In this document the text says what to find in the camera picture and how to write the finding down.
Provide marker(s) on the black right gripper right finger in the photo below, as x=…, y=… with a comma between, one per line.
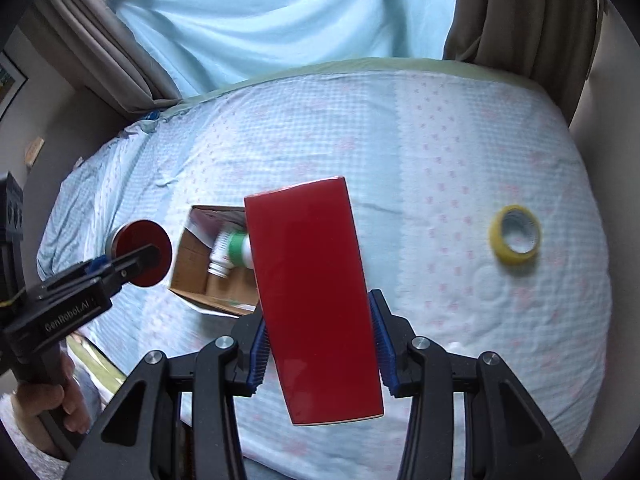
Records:
x=506, y=435

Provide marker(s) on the red rectangular box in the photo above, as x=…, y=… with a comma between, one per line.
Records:
x=313, y=294

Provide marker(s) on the green label white jar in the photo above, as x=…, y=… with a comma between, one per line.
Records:
x=239, y=251

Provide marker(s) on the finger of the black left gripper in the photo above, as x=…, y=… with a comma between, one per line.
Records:
x=100, y=279

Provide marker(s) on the person's left hand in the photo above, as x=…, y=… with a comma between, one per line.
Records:
x=30, y=400

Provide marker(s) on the yellow tape roll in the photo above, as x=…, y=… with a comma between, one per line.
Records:
x=515, y=235

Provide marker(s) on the grey left drape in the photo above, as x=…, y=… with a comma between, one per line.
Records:
x=91, y=47

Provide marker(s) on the checkered light blue bedspread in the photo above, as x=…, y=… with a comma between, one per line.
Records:
x=430, y=154

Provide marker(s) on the framed wall picture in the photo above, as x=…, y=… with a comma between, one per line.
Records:
x=12, y=81

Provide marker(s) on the white medicine bottle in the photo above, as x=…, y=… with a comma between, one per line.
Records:
x=219, y=264

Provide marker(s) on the brown right drape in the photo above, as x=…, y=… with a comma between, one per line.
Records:
x=551, y=42

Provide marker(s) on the light blue sheer curtain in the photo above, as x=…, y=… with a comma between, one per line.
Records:
x=205, y=45

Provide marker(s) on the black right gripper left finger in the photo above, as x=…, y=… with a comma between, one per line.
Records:
x=176, y=415

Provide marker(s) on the open cardboard box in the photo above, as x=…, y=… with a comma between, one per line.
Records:
x=236, y=295

